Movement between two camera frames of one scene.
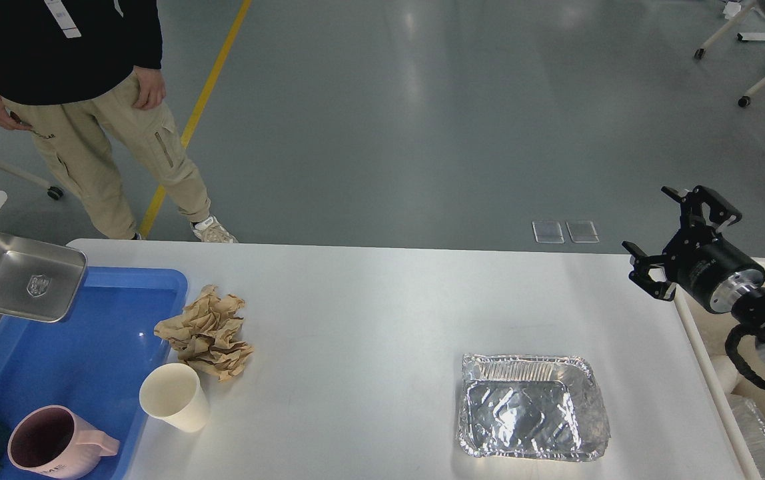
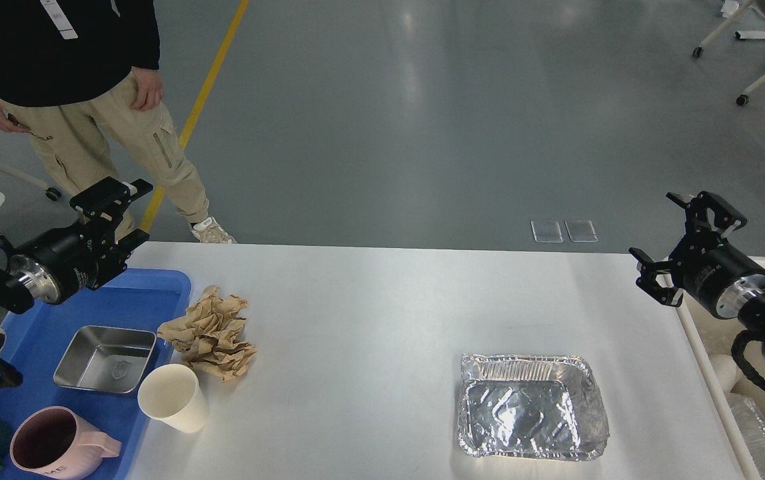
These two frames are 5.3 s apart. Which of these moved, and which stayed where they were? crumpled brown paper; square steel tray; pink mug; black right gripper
Moved: square steel tray
Stayed: crumpled brown paper; pink mug; black right gripper
